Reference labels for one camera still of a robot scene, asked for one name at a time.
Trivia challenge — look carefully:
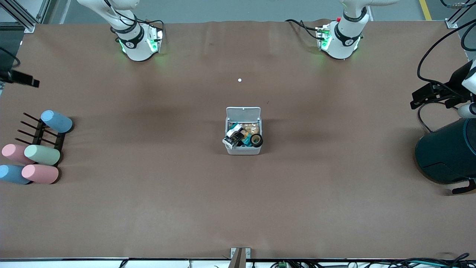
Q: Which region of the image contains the gold snack packet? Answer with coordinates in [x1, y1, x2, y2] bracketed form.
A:
[240, 122, 260, 137]

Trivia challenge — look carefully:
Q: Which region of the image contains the blue plastic cup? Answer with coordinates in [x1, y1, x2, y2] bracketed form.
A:
[41, 110, 74, 134]
[0, 165, 32, 185]

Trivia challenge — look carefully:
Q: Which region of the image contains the metal table edge bracket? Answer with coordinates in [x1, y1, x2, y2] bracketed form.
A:
[230, 247, 251, 268]

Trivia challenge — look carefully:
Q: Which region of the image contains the black cable bundle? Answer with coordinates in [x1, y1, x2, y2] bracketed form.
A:
[385, 253, 472, 268]

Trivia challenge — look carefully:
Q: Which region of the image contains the long black cable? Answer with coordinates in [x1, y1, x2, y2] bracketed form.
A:
[416, 19, 476, 90]

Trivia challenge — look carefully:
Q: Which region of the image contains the pink plastic cup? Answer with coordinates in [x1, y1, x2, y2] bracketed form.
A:
[21, 164, 60, 185]
[1, 144, 35, 165]

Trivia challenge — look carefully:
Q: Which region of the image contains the green plastic cup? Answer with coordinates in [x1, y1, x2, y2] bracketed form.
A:
[24, 144, 61, 166]

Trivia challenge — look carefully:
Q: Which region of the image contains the right arm base connector plate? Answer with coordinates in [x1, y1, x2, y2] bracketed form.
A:
[147, 25, 164, 53]

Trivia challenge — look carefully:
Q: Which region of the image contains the left arm base connector plate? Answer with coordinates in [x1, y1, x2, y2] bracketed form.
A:
[316, 24, 332, 51]

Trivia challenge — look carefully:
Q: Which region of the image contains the black and white small device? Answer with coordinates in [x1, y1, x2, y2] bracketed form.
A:
[222, 128, 246, 150]

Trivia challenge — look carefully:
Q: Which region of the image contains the grey storage box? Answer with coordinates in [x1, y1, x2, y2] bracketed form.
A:
[224, 106, 263, 156]

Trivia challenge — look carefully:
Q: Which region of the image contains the black base cable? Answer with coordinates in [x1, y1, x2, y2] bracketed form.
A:
[285, 19, 325, 40]

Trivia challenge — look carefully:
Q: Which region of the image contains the aluminium frame post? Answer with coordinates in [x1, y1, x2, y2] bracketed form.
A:
[444, 0, 476, 29]
[0, 0, 36, 34]

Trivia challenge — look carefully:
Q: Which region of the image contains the black peg cup rack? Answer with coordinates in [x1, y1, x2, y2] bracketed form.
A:
[15, 112, 66, 157]

